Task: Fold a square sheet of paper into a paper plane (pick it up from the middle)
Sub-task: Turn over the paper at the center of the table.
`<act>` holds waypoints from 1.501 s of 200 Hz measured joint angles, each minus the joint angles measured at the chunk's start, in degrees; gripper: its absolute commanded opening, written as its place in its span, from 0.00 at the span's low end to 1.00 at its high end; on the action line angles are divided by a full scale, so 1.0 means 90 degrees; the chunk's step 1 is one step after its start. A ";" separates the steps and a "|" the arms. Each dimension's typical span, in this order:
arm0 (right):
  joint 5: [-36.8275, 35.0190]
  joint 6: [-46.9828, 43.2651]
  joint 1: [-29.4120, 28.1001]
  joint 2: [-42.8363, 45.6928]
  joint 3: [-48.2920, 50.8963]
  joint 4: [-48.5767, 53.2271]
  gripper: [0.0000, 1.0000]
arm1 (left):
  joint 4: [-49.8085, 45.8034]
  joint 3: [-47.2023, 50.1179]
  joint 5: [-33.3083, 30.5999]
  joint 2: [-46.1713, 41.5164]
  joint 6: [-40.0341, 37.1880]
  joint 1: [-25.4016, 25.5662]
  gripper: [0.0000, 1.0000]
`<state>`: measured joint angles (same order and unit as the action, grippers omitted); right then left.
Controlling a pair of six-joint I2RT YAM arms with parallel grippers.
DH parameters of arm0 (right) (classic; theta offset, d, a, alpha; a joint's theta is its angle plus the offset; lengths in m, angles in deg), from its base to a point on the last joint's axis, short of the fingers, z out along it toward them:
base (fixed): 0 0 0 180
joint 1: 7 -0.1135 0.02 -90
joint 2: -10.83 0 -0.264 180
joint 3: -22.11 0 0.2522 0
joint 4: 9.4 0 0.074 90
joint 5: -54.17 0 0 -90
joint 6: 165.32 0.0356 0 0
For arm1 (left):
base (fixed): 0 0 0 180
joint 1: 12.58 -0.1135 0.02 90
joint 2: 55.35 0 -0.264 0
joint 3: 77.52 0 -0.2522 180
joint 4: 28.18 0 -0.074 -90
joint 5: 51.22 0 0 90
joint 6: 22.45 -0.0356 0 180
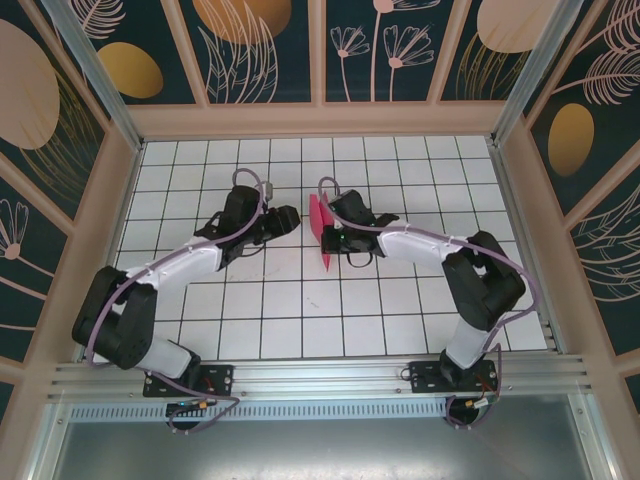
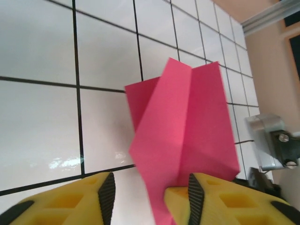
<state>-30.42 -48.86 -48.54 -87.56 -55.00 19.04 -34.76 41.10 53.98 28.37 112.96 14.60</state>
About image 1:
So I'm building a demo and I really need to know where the pink paper sheet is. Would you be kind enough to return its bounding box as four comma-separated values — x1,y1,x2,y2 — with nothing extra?
307,191,335,274

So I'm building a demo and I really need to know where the grey sheet metal panel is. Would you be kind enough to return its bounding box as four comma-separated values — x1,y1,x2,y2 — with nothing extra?
29,394,611,480

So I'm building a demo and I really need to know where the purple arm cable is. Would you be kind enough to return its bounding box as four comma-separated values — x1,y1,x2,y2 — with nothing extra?
317,176,541,432
84,168,274,436

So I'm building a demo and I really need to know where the aluminium mounting rail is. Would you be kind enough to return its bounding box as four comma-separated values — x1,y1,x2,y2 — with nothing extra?
47,354,594,401

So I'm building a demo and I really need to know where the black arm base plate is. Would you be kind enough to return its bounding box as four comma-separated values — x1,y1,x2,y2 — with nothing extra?
143,364,235,399
408,360,501,394

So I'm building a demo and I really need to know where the slotted metal cable tray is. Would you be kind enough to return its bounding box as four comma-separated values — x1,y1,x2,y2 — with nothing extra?
69,403,451,422

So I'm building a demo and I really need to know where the aluminium side rail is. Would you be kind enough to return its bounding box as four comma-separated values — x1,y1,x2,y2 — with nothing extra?
485,137,569,357

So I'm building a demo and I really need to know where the aluminium frame post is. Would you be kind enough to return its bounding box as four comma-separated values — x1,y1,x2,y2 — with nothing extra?
39,0,146,154
489,0,581,149

